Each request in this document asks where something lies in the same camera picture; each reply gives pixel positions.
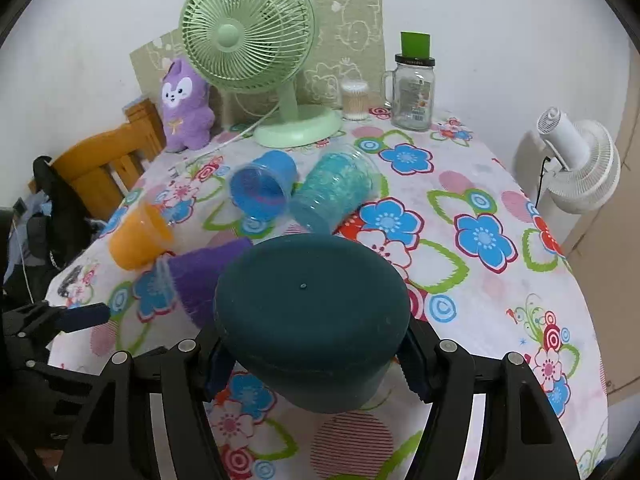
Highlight floral tablecloth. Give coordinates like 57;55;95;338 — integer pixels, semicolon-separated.
47;109;610;480

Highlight white fan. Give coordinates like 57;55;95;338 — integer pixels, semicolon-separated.
517;106;622;222

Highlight green desk fan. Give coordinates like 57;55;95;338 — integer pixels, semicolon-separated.
178;0;344;149

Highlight purple plush toy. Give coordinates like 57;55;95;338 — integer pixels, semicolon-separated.
160;57;216;153

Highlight black fan cable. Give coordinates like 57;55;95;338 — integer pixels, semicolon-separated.
537;154;552;207

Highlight dark teal cup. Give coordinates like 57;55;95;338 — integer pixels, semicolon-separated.
214;234;412;414

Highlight wooden chair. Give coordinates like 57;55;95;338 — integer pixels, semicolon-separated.
29;97;168;222

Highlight dark clothing pile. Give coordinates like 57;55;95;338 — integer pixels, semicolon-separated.
0;156;103;307

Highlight white fan cable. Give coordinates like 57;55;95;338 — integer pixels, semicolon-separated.
169;105;281;177

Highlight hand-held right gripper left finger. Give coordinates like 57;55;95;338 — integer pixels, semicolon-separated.
55;326;234;480

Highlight orange cup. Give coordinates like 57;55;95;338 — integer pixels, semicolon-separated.
108;200;175;271

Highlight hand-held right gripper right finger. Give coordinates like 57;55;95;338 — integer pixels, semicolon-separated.
396;319;582;480

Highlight glass jar mug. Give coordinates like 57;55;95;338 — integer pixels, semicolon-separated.
382;53;437;132

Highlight light blue transparent cup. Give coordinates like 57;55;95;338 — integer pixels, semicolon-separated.
289;142;384;235

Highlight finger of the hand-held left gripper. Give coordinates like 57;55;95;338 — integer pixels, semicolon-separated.
0;301;112;357
17;346;169;398

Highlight purple cup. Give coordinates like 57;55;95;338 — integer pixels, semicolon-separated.
152;237;256;329

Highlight green plastic cap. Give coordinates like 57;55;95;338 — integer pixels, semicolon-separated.
399;31;432;57

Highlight beige printed board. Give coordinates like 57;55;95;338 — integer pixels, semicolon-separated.
130;0;386;137

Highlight cotton swab container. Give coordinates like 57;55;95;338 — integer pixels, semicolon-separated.
340;80;372;122

